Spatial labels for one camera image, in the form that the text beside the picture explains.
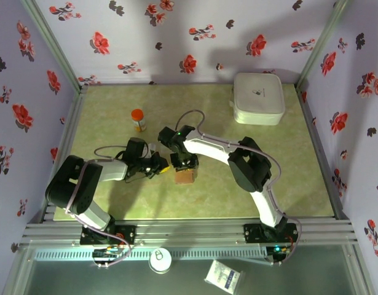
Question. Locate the white paper packet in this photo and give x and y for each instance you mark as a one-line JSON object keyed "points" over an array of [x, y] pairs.
{"points": [[222, 276]]}

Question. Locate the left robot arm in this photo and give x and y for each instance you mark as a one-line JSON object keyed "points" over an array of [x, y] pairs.
{"points": [[113, 170]]}

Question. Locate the aluminium frame post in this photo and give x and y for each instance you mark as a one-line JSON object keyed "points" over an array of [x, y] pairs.
{"points": [[323, 43], [55, 43]]}

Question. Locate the aluminium front rail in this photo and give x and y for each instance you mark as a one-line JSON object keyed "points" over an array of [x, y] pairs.
{"points": [[188, 233]]}

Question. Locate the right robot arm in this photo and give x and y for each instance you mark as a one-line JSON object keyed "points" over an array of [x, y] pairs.
{"points": [[247, 166]]}

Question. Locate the aluminium side rail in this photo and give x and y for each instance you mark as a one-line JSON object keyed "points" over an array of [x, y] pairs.
{"points": [[65, 153], [321, 153]]}

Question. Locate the white zip case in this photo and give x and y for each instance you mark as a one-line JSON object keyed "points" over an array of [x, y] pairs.
{"points": [[257, 98]]}

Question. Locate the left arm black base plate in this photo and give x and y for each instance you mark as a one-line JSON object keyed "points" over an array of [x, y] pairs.
{"points": [[127, 235]]}

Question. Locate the orange-lid pill bottle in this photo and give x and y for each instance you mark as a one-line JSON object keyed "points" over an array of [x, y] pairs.
{"points": [[139, 121]]}

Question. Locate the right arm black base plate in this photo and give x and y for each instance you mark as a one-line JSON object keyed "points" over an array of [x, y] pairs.
{"points": [[251, 233]]}

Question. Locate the white round can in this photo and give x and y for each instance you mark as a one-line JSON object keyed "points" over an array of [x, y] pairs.
{"points": [[160, 261]]}

